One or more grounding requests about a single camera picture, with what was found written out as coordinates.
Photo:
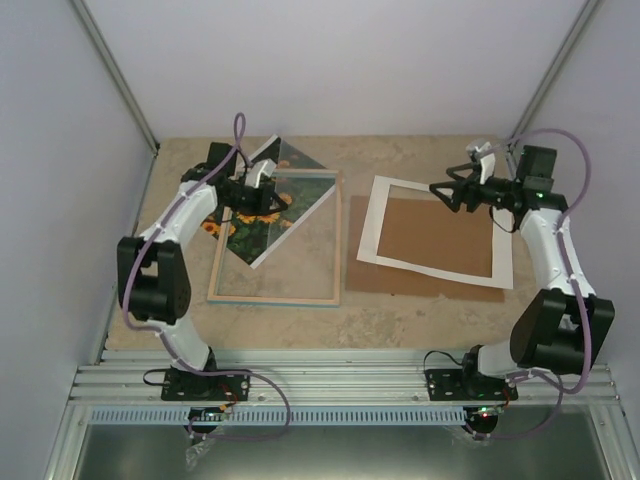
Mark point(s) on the light blue slotted cable duct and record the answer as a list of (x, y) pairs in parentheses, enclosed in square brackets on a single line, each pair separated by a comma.
[(279, 416)]

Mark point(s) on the white mat board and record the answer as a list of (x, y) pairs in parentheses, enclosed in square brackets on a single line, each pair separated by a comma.
[(385, 188)]

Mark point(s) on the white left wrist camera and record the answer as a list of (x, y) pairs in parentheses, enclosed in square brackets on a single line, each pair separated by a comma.
[(259, 170)]

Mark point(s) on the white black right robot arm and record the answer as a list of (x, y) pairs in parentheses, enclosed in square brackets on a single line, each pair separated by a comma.
[(565, 325)]

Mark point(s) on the aluminium mounting rail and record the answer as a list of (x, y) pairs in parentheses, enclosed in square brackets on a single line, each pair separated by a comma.
[(347, 377)]

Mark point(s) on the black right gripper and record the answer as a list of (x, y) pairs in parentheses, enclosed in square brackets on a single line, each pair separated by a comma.
[(471, 184)]

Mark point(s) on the aluminium corner post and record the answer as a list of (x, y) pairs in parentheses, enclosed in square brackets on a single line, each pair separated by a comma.
[(578, 28), (113, 70)]

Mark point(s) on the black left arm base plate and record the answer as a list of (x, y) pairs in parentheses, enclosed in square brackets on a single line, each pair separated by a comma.
[(184, 386)]

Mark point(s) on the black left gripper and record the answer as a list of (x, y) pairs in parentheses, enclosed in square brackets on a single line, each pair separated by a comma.
[(265, 194)]

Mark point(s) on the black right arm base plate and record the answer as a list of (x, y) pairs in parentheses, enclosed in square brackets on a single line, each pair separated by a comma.
[(454, 384)]

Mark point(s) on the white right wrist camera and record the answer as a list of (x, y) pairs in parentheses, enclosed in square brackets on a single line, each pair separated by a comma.
[(481, 154)]

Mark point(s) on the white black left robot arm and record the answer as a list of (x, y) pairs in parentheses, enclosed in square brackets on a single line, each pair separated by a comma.
[(154, 289)]

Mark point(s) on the brown cardboard backing board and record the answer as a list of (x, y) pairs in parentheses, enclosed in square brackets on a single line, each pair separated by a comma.
[(425, 233)]

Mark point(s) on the sunflower photo print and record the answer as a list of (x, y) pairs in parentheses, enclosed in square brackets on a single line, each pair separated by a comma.
[(301, 181)]

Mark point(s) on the right aluminium corner post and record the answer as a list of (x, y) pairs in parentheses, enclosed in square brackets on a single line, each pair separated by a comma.
[(578, 28)]

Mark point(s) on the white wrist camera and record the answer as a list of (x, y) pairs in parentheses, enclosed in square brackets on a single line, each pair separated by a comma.
[(259, 170), (481, 154)]

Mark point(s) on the left aluminium corner post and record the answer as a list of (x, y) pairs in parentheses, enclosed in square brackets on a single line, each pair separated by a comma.
[(113, 70)]

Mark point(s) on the teal wooden picture frame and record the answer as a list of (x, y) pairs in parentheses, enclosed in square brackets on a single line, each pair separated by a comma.
[(280, 240)]

